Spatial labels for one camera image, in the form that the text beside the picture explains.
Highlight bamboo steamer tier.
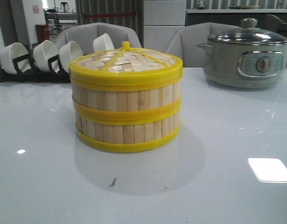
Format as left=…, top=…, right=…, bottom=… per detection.
left=76, top=112, right=181, bottom=153
left=72, top=80, right=182, bottom=125

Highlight bamboo steamer lid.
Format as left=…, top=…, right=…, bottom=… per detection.
left=69, top=42, right=183, bottom=86

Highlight white bowl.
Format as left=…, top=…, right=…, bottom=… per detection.
left=0, top=42, right=28, bottom=75
left=33, top=40, right=59, bottom=73
left=59, top=41, right=84, bottom=73
left=92, top=33, right=114, bottom=52

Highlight right grey chair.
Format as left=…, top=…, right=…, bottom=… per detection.
left=165, top=22, right=236, bottom=68

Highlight grey chair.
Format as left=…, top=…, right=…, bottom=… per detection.
left=165, top=22, right=236, bottom=68
left=53, top=22, right=141, bottom=54

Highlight white cabinet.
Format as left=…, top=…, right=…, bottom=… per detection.
left=143, top=0, right=186, bottom=52

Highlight left grey chair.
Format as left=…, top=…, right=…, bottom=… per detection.
left=53, top=22, right=141, bottom=54

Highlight grey electric cooking pot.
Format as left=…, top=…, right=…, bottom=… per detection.
left=197, top=41, right=287, bottom=89

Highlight black dish rack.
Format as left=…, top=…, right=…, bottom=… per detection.
left=0, top=53, right=70, bottom=83

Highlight red fire extinguisher box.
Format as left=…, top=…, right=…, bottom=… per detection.
left=35, top=24, right=50, bottom=44

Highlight glass pot lid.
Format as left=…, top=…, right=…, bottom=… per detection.
left=208, top=18, right=287, bottom=45

